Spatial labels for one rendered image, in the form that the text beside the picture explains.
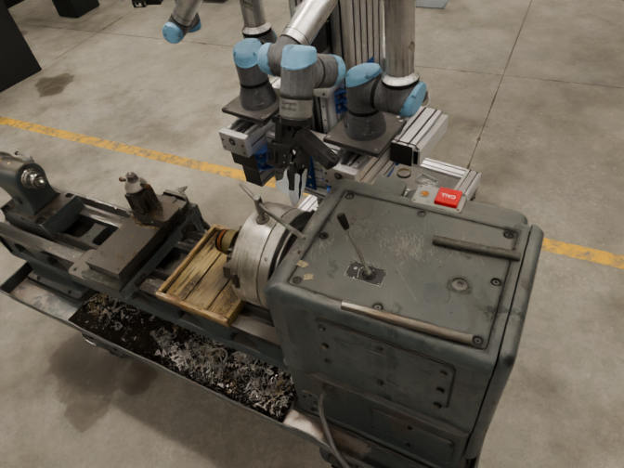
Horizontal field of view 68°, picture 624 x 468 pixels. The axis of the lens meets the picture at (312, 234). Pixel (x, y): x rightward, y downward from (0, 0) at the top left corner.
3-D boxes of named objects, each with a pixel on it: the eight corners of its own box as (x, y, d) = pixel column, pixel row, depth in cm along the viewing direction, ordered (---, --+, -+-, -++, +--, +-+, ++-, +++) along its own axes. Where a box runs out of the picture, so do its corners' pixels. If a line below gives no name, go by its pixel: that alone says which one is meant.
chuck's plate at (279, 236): (323, 258, 159) (313, 189, 136) (279, 332, 141) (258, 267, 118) (315, 255, 160) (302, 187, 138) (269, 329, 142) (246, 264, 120)
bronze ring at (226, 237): (250, 226, 145) (226, 219, 149) (233, 247, 139) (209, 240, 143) (256, 246, 151) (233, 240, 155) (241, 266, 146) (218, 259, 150)
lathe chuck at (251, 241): (315, 255, 160) (302, 187, 138) (269, 329, 142) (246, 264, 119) (292, 249, 164) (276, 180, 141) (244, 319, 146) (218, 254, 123)
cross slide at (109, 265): (195, 203, 187) (191, 195, 183) (123, 282, 162) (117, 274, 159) (162, 194, 193) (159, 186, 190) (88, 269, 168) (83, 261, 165)
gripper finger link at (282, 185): (278, 201, 117) (279, 165, 113) (298, 206, 114) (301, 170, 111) (271, 204, 114) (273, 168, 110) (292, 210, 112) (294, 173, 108)
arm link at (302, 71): (326, 46, 102) (304, 46, 95) (321, 98, 106) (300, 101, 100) (297, 44, 106) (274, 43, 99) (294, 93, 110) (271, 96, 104)
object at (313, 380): (479, 415, 207) (519, 303, 145) (450, 526, 180) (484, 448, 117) (355, 366, 230) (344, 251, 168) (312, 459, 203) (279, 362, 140)
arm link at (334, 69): (313, 48, 116) (286, 48, 108) (351, 57, 111) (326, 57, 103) (309, 81, 120) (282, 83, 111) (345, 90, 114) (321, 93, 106)
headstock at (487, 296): (519, 303, 145) (551, 213, 117) (483, 448, 117) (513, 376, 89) (344, 252, 168) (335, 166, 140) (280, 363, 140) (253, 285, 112)
